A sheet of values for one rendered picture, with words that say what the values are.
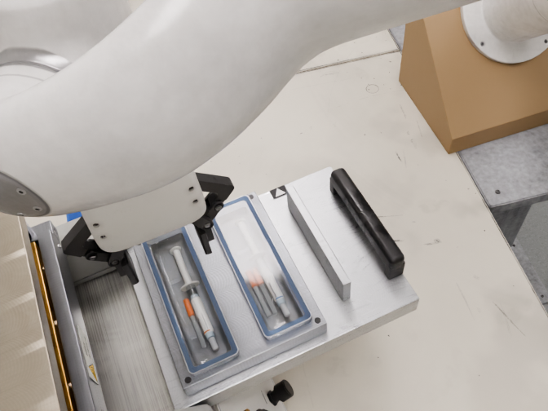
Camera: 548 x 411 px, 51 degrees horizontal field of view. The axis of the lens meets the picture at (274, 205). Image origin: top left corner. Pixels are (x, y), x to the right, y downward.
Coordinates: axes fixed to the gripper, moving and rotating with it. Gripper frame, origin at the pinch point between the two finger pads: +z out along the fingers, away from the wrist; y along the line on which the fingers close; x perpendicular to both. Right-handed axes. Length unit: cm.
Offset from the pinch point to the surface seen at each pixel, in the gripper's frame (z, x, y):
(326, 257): 8.1, 3.4, -16.0
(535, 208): 109, -36, -110
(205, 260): 9.6, -3.1, -3.6
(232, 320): 9.6, 5.4, -3.7
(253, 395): 25.9, 8.4, -3.0
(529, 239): 109, -27, -101
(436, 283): 34.0, 1.7, -36.0
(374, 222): 8.0, 1.7, -23.1
